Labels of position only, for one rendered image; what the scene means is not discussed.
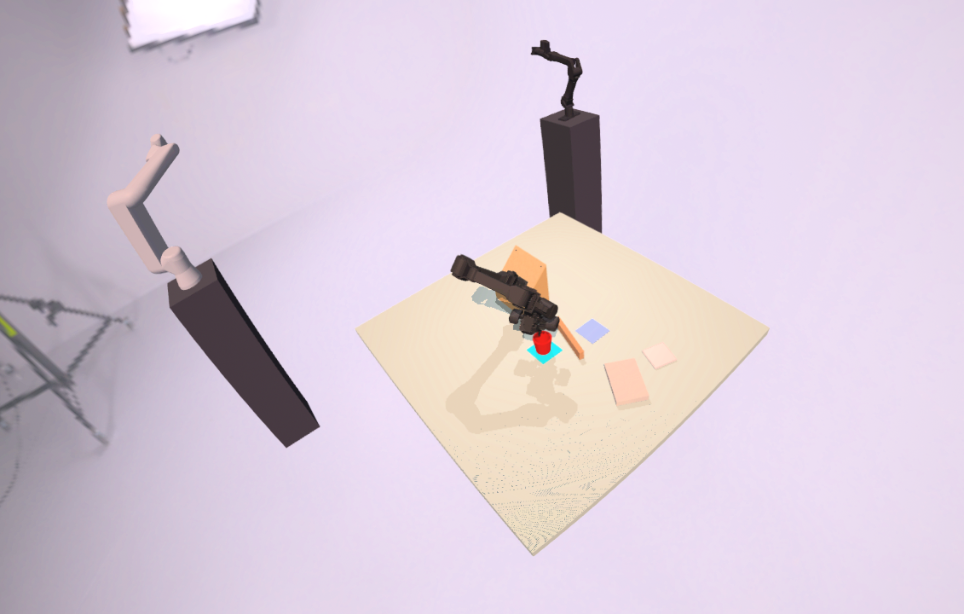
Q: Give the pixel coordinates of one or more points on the orange flat bar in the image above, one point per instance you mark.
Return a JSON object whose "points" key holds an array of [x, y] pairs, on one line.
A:
{"points": [[571, 340]]}

